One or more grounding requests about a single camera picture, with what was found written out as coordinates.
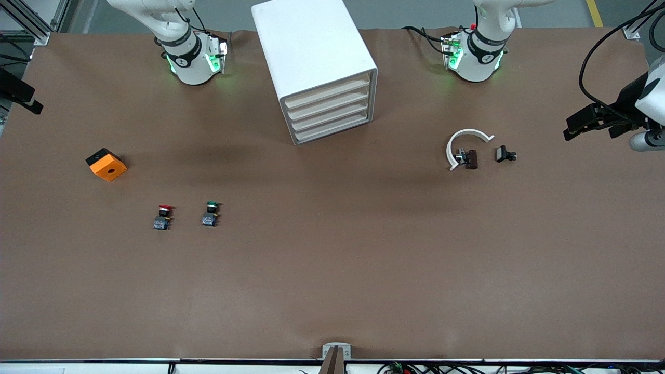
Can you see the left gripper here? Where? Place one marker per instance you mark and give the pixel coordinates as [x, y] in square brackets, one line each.
[627, 102]

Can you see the red push button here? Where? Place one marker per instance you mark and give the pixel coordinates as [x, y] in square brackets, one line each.
[163, 218]

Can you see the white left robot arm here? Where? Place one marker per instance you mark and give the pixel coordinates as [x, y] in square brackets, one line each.
[475, 62]

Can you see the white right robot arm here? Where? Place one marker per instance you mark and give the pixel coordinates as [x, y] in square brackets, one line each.
[189, 67]

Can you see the green push button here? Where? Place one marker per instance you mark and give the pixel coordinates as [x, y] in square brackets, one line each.
[210, 215]

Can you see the orange box with hole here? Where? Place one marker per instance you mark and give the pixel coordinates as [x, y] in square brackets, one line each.
[107, 166]

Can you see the small black clip component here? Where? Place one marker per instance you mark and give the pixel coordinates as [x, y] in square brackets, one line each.
[502, 154]

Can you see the white curved plastic piece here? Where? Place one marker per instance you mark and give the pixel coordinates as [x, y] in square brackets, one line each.
[470, 132]

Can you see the small brown component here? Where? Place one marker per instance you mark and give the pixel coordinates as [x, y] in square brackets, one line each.
[471, 159]

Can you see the brown table mat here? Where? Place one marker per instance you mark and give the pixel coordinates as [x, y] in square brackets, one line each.
[332, 259]

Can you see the brown beam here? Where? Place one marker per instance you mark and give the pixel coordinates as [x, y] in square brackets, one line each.
[332, 363]

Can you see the aluminium frame profile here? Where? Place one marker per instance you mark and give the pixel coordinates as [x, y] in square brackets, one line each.
[31, 23]
[62, 13]
[633, 32]

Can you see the white table edge rail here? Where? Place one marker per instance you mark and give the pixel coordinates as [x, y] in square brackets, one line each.
[104, 368]

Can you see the grey metal mount bracket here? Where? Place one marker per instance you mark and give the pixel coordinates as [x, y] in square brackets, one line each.
[336, 347]

